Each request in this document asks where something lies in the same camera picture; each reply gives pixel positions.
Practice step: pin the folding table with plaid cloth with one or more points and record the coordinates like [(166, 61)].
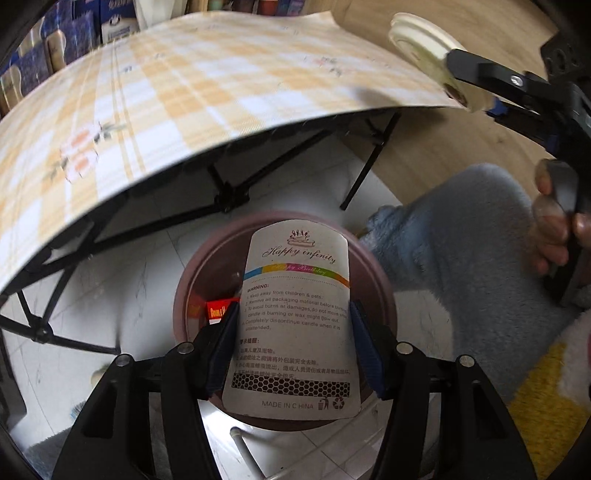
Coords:
[(184, 92)]

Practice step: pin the red cigarette pack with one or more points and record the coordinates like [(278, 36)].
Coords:
[(219, 311)]

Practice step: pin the blue box with white label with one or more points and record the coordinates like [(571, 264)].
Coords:
[(117, 23)]

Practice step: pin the white faceted flower pot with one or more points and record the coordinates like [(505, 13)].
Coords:
[(157, 11)]

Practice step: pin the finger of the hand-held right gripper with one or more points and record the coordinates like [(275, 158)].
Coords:
[(489, 76), (526, 122)]

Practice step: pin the white plastic lid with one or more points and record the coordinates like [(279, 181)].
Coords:
[(425, 50)]

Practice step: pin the person's right hand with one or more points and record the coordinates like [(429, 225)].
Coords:
[(551, 244)]

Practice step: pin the white printed card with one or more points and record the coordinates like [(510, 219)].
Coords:
[(295, 323)]

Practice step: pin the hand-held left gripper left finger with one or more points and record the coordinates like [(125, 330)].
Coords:
[(221, 350)]

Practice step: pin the gold and blue gift box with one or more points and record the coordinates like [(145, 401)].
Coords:
[(23, 78), (71, 41)]

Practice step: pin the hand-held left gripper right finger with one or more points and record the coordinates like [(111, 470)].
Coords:
[(369, 350)]

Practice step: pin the person's right leg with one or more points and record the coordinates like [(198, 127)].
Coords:
[(452, 258)]

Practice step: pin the brown round trash bin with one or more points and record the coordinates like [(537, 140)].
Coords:
[(221, 249)]

